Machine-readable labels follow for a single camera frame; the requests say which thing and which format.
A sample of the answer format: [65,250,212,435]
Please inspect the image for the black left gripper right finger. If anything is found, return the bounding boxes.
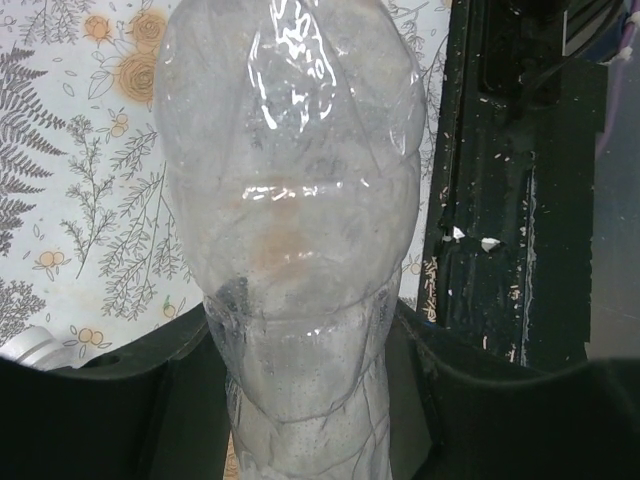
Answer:
[387,303,639,479]

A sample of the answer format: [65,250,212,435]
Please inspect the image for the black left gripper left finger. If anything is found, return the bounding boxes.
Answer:
[1,306,229,480]

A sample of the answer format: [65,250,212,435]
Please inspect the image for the small clear bottle white cap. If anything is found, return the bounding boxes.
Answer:
[1,326,71,371]

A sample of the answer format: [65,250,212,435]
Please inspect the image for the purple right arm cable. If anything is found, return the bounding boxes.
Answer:
[594,9,640,151]

